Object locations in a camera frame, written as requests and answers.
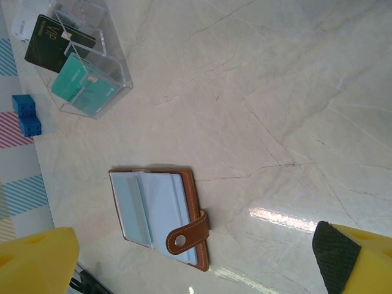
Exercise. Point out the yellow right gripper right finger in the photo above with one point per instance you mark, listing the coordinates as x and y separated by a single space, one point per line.
367 263

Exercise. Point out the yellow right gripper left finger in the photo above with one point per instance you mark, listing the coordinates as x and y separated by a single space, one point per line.
33 263

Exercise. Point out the brown leather card holder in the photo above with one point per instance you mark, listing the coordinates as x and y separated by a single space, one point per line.
159 208

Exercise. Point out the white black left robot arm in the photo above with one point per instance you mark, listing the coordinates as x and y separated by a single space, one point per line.
92 283

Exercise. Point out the teal card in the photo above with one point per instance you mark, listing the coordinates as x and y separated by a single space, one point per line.
69 82

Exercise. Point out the black VIP card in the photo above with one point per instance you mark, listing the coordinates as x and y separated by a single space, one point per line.
46 46

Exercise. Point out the silver numbered card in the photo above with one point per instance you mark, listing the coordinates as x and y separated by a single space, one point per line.
23 27

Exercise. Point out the blue toy block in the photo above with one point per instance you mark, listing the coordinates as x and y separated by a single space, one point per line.
27 116

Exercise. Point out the teal box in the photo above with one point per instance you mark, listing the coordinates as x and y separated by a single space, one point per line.
116 61

